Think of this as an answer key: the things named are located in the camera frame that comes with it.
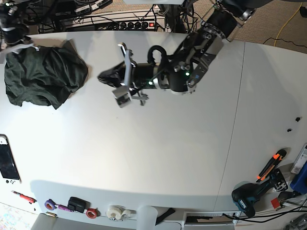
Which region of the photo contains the teal black cordless drill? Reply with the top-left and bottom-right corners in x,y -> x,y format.
232,168 -> 288,218

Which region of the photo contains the clear tape dispenser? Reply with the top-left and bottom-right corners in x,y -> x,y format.
106,206 -> 136,221

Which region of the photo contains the white power strip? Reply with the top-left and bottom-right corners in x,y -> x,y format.
61,10 -> 170,32

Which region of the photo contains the purple tape roll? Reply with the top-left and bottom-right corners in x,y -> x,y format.
45,199 -> 57,210

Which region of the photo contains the black tablet with white frame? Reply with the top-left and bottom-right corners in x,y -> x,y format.
0,134 -> 21,184

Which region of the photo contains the orange black utility knife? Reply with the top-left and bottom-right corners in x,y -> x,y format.
256,149 -> 287,183

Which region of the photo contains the dark green t-shirt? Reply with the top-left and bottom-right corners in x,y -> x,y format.
4,41 -> 89,110

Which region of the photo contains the black action camera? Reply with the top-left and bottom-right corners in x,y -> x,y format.
67,197 -> 87,213

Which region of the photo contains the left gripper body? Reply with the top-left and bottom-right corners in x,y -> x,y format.
118,43 -> 161,105

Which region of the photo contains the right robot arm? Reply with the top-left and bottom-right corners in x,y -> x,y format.
0,0 -> 39,56

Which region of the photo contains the red handled screwdriver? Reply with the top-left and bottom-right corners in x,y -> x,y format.
12,191 -> 36,204

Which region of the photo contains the blue box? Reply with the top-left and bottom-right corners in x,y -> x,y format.
290,163 -> 307,194

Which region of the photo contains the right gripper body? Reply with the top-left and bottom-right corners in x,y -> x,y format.
0,28 -> 39,55

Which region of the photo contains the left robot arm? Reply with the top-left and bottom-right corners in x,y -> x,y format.
97,0 -> 268,108

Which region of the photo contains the white translucent cup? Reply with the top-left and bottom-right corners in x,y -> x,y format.
136,206 -> 158,230

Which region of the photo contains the red tape roll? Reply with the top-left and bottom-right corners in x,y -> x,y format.
86,208 -> 99,219

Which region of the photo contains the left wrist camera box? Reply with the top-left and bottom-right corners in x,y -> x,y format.
112,86 -> 131,108

